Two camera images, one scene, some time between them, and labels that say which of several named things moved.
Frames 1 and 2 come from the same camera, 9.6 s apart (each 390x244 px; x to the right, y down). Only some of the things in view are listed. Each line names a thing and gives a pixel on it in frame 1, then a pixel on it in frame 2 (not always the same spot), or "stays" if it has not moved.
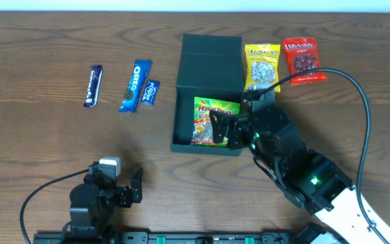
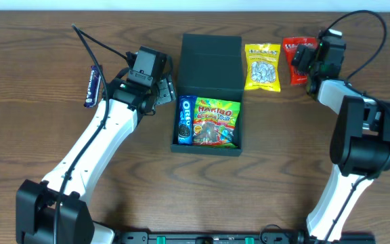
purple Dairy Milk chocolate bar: [91, 98] stays
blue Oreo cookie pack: [135, 85] -> [185, 119]
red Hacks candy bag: [302, 56] stays
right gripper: [235, 132] -> [301, 58]
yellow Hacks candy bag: [262, 64] stays
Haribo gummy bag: [204, 131] stays
